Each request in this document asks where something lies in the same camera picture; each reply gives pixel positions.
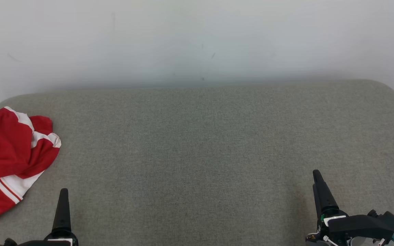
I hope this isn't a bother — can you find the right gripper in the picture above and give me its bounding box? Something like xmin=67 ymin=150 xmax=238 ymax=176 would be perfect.
xmin=306 ymin=169 xmax=394 ymax=246

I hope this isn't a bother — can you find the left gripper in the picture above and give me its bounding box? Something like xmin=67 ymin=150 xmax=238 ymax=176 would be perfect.
xmin=0 ymin=188 xmax=79 ymax=246

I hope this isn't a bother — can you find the red and white basketball jersey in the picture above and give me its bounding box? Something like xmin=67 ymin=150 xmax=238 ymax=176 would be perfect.
xmin=0 ymin=106 xmax=62 ymax=222

